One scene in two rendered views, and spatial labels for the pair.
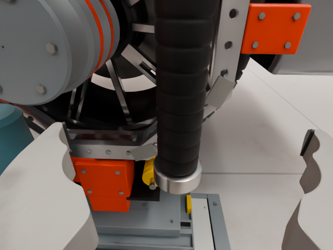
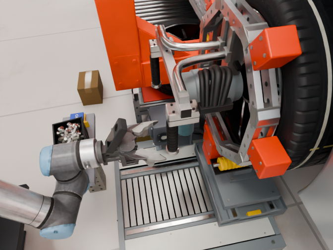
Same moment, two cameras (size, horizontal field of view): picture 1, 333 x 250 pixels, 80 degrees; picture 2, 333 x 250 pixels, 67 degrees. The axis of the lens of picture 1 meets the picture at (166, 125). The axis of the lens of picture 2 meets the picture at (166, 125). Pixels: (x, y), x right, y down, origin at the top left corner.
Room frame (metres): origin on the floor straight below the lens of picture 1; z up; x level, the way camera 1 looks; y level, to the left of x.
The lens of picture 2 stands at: (0.02, -0.48, 1.45)
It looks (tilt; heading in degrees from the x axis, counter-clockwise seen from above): 50 degrees down; 79
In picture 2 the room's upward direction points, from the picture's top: 2 degrees counter-clockwise
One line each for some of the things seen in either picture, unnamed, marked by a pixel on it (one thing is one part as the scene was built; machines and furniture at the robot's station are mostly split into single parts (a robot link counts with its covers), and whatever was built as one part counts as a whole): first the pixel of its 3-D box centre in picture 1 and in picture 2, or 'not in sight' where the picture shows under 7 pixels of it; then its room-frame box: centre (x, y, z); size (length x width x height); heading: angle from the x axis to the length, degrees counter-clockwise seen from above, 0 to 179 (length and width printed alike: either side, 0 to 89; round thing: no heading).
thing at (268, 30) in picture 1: (265, 28); (267, 157); (0.37, -0.16, 0.85); 0.09 x 0.08 x 0.07; 88
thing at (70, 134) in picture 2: not in sight; (72, 142); (-0.27, 0.30, 0.51); 0.20 x 0.14 x 0.13; 96
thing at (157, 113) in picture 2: not in sight; (183, 128); (0.32, 0.46, 0.26); 0.42 x 0.18 x 0.35; 178
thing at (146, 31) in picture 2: not in sight; (187, 46); (0.38, 0.66, 0.69); 0.52 x 0.17 x 0.35; 178
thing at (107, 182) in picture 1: (113, 168); (222, 143); (0.42, 0.15, 0.48); 0.16 x 0.12 x 0.17; 178
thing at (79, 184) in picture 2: not in sight; (72, 180); (-0.21, -0.01, 0.69); 0.12 x 0.09 x 0.12; 76
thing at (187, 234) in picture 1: (133, 206); (235, 175); (0.55, 0.14, 0.13); 0.50 x 0.36 x 0.10; 88
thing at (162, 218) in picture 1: (128, 175); (242, 157); (0.55, 0.14, 0.32); 0.40 x 0.30 x 0.28; 88
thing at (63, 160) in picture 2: not in sight; (63, 158); (-0.20, 0.00, 0.81); 0.12 x 0.09 x 0.10; 178
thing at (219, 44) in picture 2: not in sight; (189, 27); (0.26, 0.25, 1.03); 0.19 x 0.18 x 0.11; 178
